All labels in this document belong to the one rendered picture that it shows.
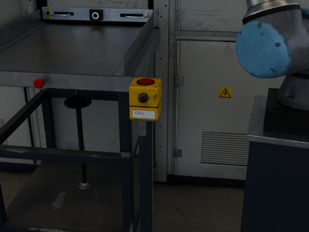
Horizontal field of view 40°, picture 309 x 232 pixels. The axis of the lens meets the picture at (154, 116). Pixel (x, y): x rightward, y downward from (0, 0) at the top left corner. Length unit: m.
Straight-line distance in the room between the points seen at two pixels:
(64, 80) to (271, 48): 0.69
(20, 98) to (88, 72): 0.95
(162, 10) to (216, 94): 0.47
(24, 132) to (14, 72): 0.94
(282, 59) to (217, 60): 0.95
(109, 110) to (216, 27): 0.68
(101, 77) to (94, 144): 0.96
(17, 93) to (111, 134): 0.53
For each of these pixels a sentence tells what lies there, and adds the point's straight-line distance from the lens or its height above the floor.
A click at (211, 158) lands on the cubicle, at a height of 0.18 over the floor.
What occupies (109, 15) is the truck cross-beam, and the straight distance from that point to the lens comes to 2.08.
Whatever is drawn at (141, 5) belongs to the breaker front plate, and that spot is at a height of 0.94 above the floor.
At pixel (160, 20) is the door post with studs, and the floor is 0.88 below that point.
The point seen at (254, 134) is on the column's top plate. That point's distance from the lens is 1.24.
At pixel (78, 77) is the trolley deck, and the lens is 1.42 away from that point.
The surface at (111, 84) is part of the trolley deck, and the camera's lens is 1.40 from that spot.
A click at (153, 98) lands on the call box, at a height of 0.87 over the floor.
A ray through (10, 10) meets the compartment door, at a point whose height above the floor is 0.93.
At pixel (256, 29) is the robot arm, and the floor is 1.06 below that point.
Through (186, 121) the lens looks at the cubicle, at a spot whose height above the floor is 0.38.
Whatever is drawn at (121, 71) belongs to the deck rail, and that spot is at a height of 0.85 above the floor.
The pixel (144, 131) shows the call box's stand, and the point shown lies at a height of 0.76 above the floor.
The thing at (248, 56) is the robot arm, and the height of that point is 0.98.
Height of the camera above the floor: 1.30
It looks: 25 degrees down
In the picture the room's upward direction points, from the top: straight up
